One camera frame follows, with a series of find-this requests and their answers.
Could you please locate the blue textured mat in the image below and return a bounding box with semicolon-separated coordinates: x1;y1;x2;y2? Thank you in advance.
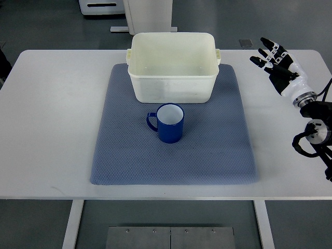
90;64;258;185

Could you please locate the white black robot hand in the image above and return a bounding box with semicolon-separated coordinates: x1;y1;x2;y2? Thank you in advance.
250;37;317;108

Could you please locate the blue enamel mug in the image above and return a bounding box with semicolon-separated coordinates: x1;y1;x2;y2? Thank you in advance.
146;103;185;144

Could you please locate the grey metal floor plate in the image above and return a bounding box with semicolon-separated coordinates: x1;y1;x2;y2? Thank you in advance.
106;227;236;248

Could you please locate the small grey floor plate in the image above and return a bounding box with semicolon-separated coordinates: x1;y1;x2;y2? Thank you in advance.
239;39;253;48

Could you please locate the white table leg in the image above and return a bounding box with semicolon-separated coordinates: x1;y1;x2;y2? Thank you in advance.
62;200;84;249
254;200;275;249

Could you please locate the white plastic box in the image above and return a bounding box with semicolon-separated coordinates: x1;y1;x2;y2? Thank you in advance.
126;32;221;104

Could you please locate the white column pedestal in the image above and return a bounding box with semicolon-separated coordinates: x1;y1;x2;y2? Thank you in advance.
110;0;178;35

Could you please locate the dark object at left edge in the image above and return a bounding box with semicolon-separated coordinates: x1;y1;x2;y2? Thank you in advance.
0;50;12;81

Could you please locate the white appliance with slot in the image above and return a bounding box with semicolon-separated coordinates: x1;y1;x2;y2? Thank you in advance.
78;0;125;16

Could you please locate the white table right leg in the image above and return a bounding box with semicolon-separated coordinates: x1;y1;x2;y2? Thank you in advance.
254;200;275;249

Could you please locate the white table left leg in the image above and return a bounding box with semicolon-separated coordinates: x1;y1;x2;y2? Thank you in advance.
62;200;84;249

